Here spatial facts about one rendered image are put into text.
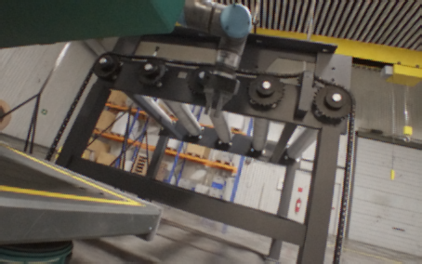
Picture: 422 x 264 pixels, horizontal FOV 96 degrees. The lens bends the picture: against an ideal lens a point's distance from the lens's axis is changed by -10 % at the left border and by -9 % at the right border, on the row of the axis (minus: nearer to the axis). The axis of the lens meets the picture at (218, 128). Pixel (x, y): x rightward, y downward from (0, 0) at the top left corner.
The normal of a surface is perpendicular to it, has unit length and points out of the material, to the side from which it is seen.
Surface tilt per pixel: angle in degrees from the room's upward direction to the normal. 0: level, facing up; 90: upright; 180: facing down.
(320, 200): 90
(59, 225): 90
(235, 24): 115
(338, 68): 90
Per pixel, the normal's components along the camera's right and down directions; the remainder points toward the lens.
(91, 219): 0.91, 0.14
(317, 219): -0.15, -0.34
